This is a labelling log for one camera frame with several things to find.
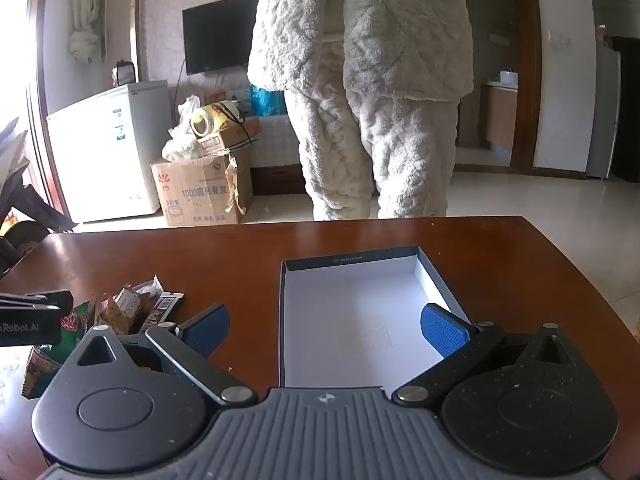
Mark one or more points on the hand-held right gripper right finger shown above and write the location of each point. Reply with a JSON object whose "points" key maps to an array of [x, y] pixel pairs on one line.
{"points": [[442, 327]]}

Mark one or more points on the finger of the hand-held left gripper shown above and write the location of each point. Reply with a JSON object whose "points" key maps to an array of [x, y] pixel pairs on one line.
{"points": [[55, 300]]}

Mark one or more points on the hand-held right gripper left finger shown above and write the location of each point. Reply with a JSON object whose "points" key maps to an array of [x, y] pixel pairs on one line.
{"points": [[205, 330]]}

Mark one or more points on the green snack packet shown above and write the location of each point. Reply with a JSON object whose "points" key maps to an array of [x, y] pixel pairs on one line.
{"points": [[75, 330]]}

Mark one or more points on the dark brown snack bar packet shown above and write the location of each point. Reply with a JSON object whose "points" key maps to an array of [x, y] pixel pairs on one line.
{"points": [[162, 307]]}

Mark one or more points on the tan peanut snack packet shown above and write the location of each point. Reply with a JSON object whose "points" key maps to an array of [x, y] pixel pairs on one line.
{"points": [[112, 317]]}

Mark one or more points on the grey cardboard box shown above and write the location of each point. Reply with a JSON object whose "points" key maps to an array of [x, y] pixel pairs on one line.
{"points": [[350, 300]]}

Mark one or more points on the clear white snack packet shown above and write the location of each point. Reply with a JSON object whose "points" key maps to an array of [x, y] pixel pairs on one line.
{"points": [[149, 286]]}

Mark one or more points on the clear wrapped snack on table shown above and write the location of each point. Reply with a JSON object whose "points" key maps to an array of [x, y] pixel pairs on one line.
{"points": [[127, 302]]}

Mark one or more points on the dark bundle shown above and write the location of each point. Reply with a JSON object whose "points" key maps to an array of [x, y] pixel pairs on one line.
{"points": [[30, 205]]}

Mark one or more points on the large printed cardboard box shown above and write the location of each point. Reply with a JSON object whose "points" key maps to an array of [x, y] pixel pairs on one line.
{"points": [[195, 192]]}

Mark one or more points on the white chest freezer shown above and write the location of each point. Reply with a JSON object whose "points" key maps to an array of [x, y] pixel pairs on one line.
{"points": [[100, 160]]}

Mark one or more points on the white plastic bag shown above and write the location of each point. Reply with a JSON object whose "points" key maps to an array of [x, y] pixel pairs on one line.
{"points": [[182, 145]]}

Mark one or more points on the small brown cardboard box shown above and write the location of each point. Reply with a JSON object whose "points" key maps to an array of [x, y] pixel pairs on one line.
{"points": [[230, 137]]}

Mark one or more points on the cabinet with white cloth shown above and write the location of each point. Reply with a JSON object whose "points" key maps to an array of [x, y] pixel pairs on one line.
{"points": [[277, 145]]}

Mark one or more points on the beige tape roll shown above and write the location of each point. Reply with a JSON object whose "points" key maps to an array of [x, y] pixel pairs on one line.
{"points": [[207, 120]]}

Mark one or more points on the wooden kitchen cabinet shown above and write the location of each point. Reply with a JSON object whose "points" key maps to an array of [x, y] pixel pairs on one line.
{"points": [[499, 117]]}

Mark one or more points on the small tan carton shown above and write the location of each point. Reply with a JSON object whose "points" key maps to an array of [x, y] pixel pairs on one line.
{"points": [[215, 98]]}

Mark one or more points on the blue plastic bag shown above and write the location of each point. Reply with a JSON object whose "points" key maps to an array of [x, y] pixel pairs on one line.
{"points": [[267, 102]]}

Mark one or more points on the black item on freezer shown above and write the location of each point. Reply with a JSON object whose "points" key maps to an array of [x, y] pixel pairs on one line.
{"points": [[125, 72]]}

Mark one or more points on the white pot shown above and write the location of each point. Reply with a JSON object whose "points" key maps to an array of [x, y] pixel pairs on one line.
{"points": [[509, 78]]}

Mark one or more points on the silver refrigerator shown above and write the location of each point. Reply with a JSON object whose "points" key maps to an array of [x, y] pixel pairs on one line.
{"points": [[602, 115]]}

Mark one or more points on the white tied curtain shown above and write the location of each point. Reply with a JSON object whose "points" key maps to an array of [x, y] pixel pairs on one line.
{"points": [[85, 20]]}

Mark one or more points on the black television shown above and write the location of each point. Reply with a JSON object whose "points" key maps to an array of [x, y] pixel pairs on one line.
{"points": [[215, 35]]}

